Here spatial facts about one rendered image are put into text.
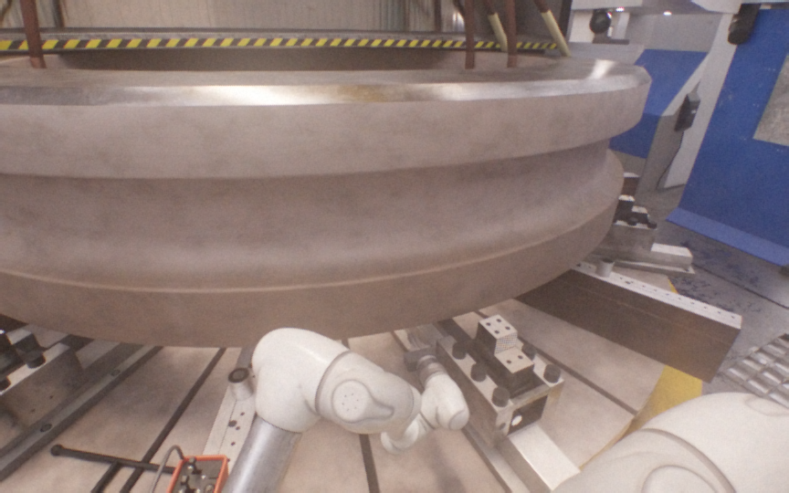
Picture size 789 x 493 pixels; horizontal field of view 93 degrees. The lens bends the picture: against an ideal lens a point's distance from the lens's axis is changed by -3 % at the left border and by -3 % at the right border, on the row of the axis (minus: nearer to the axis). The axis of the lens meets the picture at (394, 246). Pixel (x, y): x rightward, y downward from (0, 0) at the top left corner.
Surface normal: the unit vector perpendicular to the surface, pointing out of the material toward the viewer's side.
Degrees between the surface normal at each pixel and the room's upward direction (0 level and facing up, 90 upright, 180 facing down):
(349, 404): 46
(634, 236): 90
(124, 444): 0
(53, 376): 90
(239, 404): 0
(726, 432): 6
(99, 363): 72
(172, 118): 90
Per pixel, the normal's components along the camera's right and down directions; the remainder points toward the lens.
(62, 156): -0.11, 0.47
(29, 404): 0.95, 0.17
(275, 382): -0.42, -0.29
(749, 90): -0.90, 0.19
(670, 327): -0.65, 0.35
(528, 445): 0.02, -0.88
